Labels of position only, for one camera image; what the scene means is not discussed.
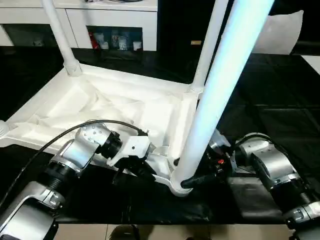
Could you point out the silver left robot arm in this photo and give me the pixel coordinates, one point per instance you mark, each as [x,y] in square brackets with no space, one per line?
[75,150]

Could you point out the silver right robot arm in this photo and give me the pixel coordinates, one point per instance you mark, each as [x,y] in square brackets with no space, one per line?
[275,170]

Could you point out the dark left robot foot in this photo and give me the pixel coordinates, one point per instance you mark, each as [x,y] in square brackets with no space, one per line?
[124,233]

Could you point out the black work mat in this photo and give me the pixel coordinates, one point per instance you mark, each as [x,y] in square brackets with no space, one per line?
[270,110]

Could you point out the flat white board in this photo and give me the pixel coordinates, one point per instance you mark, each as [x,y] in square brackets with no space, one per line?
[312,64]

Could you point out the black cabinet with gold label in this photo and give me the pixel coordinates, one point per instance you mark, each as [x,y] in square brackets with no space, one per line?
[180,25]

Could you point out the white cabinet with glass doors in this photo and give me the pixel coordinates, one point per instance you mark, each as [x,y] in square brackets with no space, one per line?
[75,15]

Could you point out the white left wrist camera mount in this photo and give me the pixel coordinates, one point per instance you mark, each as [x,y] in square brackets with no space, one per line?
[132,146]

